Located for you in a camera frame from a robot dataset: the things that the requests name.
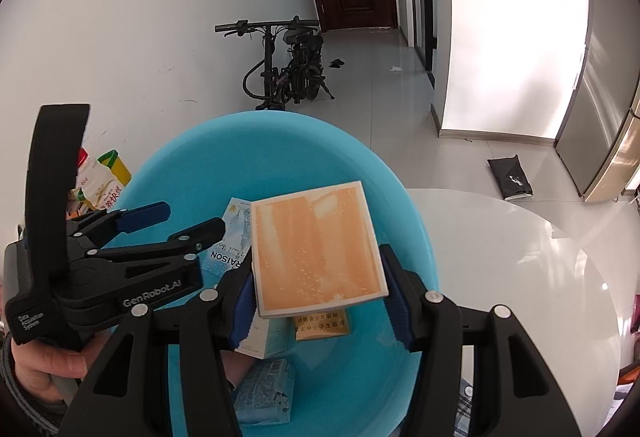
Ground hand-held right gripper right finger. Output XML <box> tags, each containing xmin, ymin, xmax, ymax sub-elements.
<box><xmin>378</xmin><ymin>244</ymin><xmax>583</xmax><ymax>437</ymax></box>

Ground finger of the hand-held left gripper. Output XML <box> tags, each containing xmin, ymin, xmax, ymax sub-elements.
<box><xmin>67</xmin><ymin>200</ymin><xmax>172</xmax><ymax>246</ymax></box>
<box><xmin>94</xmin><ymin>217</ymin><xmax>227</xmax><ymax>271</ymax></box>

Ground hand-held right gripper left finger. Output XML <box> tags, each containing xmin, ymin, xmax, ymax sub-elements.
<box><xmin>57</xmin><ymin>259</ymin><xmax>262</xmax><ymax>437</ymax></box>

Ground light blue box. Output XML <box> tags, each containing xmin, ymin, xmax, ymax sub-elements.
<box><xmin>202</xmin><ymin>197</ymin><xmax>255</xmax><ymax>279</ymax></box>

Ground gold box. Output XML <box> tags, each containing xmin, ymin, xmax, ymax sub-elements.
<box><xmin>292</xmin><ymin>308</ymin><xmax>355</xmax><ymax>343</ymax></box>

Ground blue printed box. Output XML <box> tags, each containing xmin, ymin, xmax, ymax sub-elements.
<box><xmin>232</xmin><ymin>358</ymin><xmax>297</xmax><ymax>427</ymax></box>

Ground orange white-edged box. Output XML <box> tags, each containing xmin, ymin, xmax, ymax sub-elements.
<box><xmin>250</xmin><ymin>181</ymin><xmax>390</xmax><ymax>319</ymax></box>

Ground blue plastic basin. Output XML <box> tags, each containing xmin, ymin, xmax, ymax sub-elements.
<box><xmin>107</xmin><ymin>111</ymin><xmax>441</xmax><ymax>437</ymax></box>

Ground person's left forearm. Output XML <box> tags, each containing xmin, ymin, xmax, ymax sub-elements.
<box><xmin>0</xmin><ymin>334</ymin><xmax>71</xmax><ymax>437</ymax></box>

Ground person's left hand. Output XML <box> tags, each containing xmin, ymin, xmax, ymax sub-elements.
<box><xmin>10</xmin><ymin>331</ymin><xmax>119</xmax><ymax>402</ymax></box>

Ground white teal box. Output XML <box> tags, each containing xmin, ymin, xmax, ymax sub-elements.
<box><xmin>235</xmin><ymin>314</ymin><xmax>295</xmax><ymax>360</ymax></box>

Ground red capped drink bottle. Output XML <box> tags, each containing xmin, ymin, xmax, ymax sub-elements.
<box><xmin>75</xmin><ymin>147</ymin><xmax>126</xmax><ymax>214</ymax></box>

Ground black bag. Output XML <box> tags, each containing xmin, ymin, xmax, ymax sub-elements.
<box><xmin>487</xmin><ymin>156</ymin><xmax>534</xmax><ymax>202</ymax></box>

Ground black folding bicycle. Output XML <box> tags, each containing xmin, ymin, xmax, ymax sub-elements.
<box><xmin>215</xmin><ymin>16</ymin><xmax>337</xmax><ymax>112</ymax></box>

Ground silver gold refrigerator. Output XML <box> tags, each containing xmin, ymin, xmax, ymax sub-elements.
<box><xmin>554</xmin><ymin>29</ymin><xmax>640</xmax><ymax>204</ymax></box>

